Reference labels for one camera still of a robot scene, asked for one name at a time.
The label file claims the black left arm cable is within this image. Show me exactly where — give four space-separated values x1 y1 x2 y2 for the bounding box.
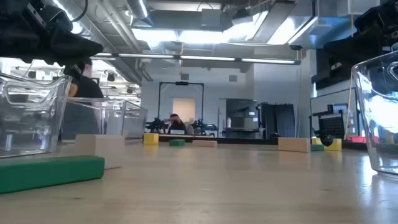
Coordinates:
70 0 90 23

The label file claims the natural wood block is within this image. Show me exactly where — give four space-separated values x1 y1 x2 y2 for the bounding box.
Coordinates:
74 134 126 170
277 137 312 153
192 139 218 148

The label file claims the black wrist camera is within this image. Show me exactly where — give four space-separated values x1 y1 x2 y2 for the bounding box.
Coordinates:
354 3 398 35
39 5 74 34

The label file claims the dark equipment rack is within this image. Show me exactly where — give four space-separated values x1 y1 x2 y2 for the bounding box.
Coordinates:
223 98 261 139

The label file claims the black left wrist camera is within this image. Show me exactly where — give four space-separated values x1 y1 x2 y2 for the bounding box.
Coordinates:
39 5 74 34

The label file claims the black gantry frame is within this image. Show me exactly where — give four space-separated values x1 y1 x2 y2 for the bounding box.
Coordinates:
157 81 205 131

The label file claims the person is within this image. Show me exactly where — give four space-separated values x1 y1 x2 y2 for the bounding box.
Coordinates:
63 58 105 141
167 113 188 135

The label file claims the tan wooden pole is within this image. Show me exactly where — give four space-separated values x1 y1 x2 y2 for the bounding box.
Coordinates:
343 14 357 141

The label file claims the black wall screen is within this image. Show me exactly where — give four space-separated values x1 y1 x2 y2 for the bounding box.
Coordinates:
312 49 354 91

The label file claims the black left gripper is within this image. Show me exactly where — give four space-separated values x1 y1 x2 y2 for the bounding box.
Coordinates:
0 0 104 67

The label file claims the black curtain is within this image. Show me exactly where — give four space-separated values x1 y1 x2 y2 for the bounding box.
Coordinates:
260 102 297 139

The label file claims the black mesh chair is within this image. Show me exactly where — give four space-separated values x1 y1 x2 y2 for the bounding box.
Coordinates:
309 103 346 147

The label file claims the silver ventilation duct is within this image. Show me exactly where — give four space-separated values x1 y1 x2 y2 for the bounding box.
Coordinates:
124 0 153 27

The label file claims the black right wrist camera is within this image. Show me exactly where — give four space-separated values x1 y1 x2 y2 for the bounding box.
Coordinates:
354 3 398 35

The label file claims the yellow arch block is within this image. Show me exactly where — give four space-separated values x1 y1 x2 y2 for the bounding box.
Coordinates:
312 137 343 152

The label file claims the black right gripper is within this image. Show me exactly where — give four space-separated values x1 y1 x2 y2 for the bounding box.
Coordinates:
323 24 398 58

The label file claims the yellow cube block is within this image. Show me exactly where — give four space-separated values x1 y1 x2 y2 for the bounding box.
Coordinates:
143 133 160 146

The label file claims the narrow clear plastic bin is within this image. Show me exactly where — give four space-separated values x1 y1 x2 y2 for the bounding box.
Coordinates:
62 97 149 140

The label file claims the red tray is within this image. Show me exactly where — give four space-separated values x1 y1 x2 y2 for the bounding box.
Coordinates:
347 135 368 144

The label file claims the wide clear plastic bin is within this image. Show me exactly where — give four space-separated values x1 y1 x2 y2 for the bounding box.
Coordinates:
0 72 73 159
350 49 398 179

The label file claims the black aluminium table frame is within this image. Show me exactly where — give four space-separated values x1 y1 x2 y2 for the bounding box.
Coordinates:
157 133 369 151

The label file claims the long ceiling strip light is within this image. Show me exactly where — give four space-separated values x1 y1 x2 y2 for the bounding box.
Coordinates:
93 52 302 65

